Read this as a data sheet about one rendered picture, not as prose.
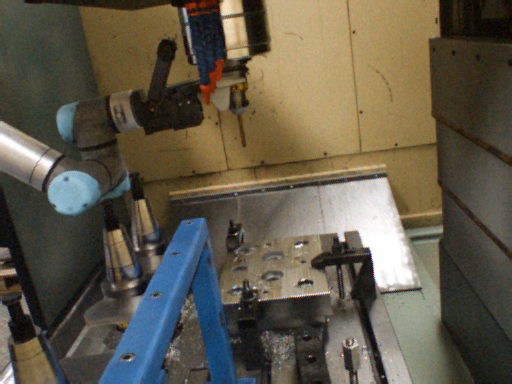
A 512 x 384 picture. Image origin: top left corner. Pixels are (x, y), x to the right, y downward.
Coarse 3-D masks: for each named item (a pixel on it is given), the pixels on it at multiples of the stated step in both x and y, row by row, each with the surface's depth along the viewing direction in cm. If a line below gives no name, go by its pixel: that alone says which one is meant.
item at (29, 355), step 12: (36, 336) 38; (12, 348) 38; (24, 348) 38; (36, 348) 38; (48, 348) 39; (12, 360) 38; (24, 360) 38; (36, 360) 38; (48, 360) 39; (24, 372) 38; (36, 372) 38; (48, 372) 39; (60, 372) 40
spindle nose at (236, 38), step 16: (224, 0) 82; (240, 0) 82; (256, 0) 84; (224, 16) 83; (240, 16) 83; (256, 16) 85; (224, 32) 83; (240, 32) 84; (256, 32) 85; (192, 48) 87; (224, 48) 84; (240, 48) 85; (256, 48) 86; (192, 64) 89
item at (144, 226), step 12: (132, 204) 69; (144, 204) 69; (132, 216) 70; (144, 216) 69; (132, 228) 70; (144, 228) 70; (156, 228) 71; (132, 240) 71; (144, 240) 70; (156, 240) 71
